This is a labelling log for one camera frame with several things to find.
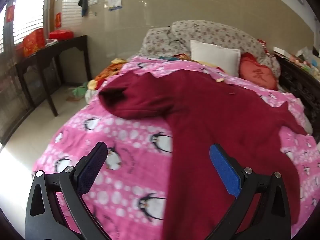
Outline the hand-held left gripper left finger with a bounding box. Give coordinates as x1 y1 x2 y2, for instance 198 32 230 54
25 141 113 240

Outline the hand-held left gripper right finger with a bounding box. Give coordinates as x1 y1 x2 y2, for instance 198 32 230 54
205 143 293 240

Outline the dark red sweater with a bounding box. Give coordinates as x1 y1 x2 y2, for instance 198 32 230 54
99 69 309 240

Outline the pink penguin print blanket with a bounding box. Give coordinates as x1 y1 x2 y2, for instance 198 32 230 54
32 55 320 240

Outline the green cloth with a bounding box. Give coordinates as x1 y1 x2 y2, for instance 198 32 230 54
66 81 88 102

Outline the orange yellow cloth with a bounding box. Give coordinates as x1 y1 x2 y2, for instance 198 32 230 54
87 58 128 90

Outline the red heart cushion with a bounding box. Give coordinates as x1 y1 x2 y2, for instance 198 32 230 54
239 52 278 90

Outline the dark carved wooden cabinet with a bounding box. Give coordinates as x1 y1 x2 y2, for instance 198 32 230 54
274 52 320 140

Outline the white pillow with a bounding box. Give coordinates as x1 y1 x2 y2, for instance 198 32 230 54
190 40 242 77

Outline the colourful printed cloth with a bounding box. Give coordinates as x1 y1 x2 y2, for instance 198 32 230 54
150 53 192 62

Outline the dark wooden console table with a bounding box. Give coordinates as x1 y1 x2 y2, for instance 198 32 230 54
15 35 92 117

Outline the white flat box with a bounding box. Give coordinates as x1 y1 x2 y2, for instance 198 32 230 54
273 46 292 55

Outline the clutter of small packets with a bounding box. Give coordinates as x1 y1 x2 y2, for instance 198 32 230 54
290 47 320 75

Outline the flat red gift box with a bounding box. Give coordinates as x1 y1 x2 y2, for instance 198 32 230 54
49 29 75 40

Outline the floral quilt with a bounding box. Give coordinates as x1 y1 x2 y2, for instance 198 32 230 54
139 20 282 80

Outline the tall red gift box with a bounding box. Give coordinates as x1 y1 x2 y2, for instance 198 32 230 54
22 28 45 57

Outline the dark hanging cloth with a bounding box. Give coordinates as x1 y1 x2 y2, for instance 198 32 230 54
78 0 88 17

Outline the window with blinds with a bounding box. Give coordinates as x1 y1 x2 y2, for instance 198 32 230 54
0 0 50 53

